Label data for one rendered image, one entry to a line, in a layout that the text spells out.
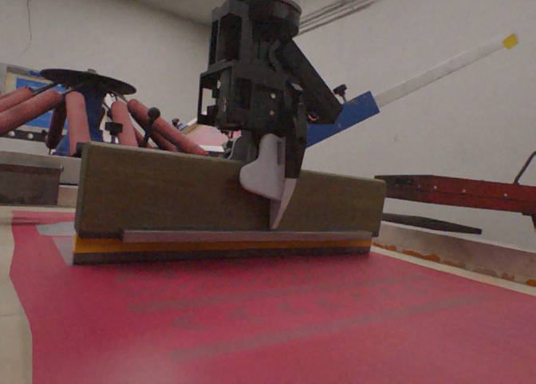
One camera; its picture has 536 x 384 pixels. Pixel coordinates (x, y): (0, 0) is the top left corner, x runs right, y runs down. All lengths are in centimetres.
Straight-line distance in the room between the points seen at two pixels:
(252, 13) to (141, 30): 475
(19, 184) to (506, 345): 50
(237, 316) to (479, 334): 15
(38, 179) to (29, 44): 432
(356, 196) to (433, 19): 248
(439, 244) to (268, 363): 39
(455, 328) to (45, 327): 24
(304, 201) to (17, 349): 29
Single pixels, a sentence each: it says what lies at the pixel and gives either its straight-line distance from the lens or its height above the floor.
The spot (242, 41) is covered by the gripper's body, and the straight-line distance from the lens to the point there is 37.
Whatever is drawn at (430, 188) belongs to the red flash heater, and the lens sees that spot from 126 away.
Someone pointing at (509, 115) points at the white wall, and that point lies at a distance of 245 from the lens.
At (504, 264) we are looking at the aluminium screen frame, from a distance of 51.
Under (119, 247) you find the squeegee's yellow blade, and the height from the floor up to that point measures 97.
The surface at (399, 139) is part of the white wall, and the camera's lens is 277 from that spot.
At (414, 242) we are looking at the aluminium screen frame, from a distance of 56.
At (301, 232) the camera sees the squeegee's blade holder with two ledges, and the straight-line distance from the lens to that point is 40.
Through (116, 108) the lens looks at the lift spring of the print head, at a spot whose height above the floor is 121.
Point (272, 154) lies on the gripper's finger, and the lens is 36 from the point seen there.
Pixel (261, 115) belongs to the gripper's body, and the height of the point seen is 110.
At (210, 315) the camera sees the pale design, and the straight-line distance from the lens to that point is 24.
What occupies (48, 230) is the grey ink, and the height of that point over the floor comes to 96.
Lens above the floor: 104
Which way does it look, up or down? level
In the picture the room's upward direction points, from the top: 6 degrees clockwise
